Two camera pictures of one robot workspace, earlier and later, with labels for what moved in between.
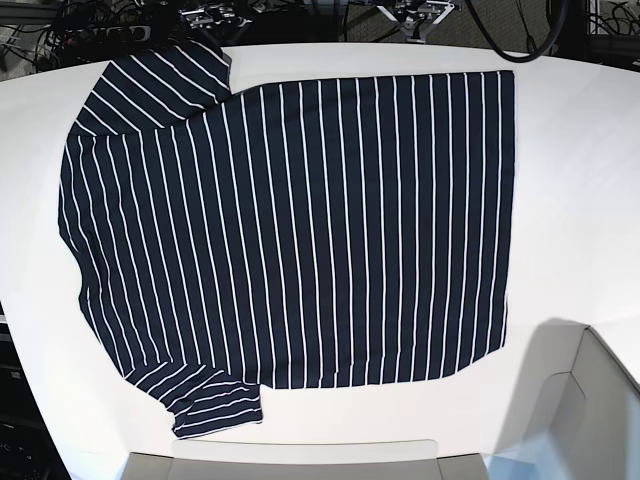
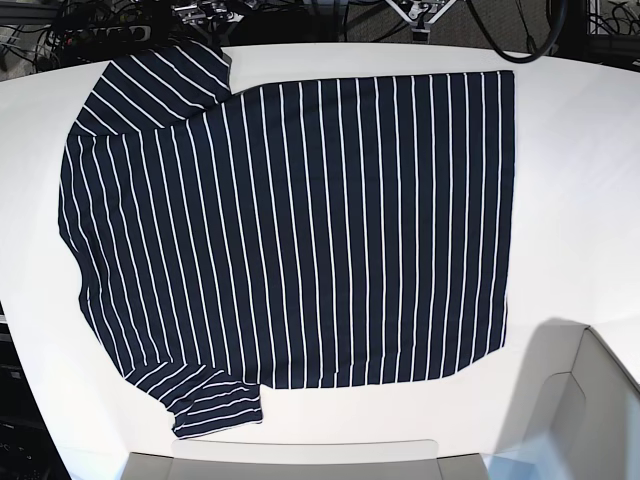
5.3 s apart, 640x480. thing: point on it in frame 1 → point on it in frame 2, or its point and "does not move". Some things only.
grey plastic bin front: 304,459 does not move
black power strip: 108,35 does not move
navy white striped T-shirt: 228,241 does not move
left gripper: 417,18 → 421,31
